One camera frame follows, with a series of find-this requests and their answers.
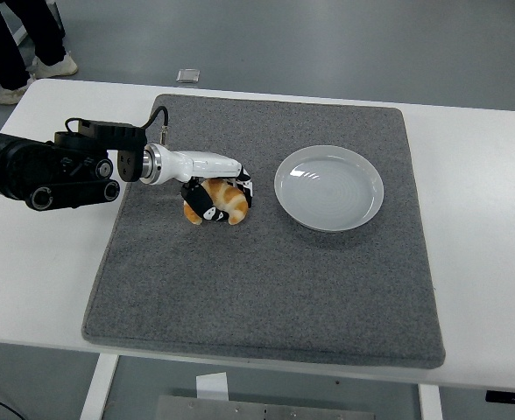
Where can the white table leg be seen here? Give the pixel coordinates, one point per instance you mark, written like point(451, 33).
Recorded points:
point(430, 404)
point(100, 385)

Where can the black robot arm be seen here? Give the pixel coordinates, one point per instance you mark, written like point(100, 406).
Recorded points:
point(21, 170)

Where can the silver square floor socket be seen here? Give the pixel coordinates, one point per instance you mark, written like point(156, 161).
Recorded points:
point(188, 75)

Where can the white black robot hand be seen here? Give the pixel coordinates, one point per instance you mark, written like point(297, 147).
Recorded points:
point(196, 164)

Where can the grey felt mat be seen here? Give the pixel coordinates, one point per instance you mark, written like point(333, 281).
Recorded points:
point(257, 297)

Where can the grey metal plate with screws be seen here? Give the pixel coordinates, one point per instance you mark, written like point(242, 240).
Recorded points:
point(262, 409)

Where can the black table control panel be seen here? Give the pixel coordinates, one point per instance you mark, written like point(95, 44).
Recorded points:
point(511, 396)

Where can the croissant bread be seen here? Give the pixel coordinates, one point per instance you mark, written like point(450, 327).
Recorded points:
point(232, 199)

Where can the light grey round plate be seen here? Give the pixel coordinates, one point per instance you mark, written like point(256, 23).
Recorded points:
point(327, 190)

